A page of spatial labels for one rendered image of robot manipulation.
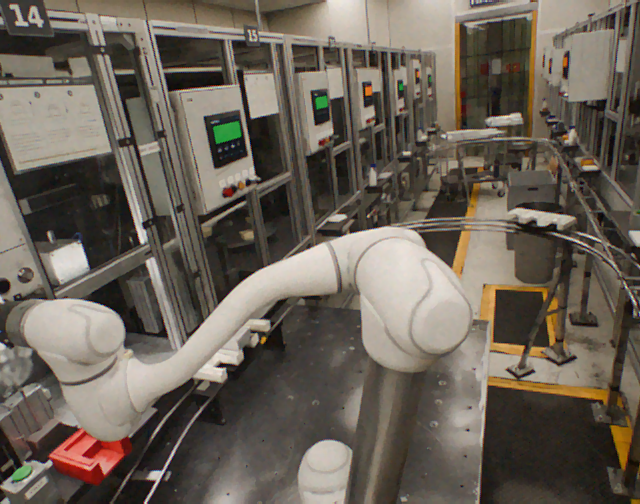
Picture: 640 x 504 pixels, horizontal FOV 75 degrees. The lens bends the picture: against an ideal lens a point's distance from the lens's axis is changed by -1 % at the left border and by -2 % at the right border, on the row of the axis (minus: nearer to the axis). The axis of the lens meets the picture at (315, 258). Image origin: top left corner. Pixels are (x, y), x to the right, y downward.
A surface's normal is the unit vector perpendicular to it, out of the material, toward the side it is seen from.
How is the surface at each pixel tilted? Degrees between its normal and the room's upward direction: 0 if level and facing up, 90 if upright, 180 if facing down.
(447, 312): 85
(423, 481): 0
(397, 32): 90
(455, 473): 0
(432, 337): 82
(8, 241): 90
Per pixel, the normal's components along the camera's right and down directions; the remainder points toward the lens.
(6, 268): 0.92, 0.04
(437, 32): -0.38, 0.39
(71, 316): -0.17, -0.62
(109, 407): 0.37, 0.32
